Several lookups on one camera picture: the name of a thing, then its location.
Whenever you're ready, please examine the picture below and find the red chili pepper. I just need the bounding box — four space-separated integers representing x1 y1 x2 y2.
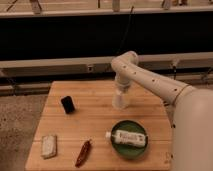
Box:
75 140 91 167

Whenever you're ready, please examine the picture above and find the black hanging cable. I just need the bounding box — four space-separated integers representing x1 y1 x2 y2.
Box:
114 5 135 58

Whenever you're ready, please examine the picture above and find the wooden table board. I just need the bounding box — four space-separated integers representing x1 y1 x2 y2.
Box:
25 81 171 171

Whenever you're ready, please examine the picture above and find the white ceramic cup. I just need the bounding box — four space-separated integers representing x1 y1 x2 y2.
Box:
112 90 128 110

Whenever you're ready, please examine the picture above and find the white toothpaste tube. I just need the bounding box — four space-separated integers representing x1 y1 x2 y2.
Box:
105 130 146 147

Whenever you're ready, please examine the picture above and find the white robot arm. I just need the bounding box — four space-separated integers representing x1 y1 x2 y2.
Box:
111 51 213 171

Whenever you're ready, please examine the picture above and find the green round plate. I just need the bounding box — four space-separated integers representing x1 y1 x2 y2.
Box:
107 120 148 160

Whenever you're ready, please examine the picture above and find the black eraser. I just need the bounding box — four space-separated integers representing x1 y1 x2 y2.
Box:
61 96 75 114

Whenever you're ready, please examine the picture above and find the white rectangular sponge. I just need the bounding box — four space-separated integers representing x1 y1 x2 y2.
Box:
41 135 57 159

